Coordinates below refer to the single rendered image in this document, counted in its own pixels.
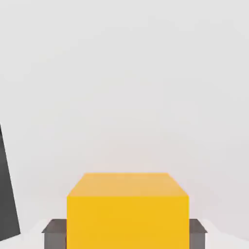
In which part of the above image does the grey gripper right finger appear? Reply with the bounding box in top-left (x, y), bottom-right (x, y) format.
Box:
top-left (188, 218), bottom-right (249, 249)

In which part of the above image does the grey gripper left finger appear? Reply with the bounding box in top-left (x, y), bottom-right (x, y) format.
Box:
top-left (0, 218), bottom-right (68, 249)

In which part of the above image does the small yellow cube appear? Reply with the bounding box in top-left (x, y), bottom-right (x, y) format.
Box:
top-left (66, 172), bottom-right (190, 249)

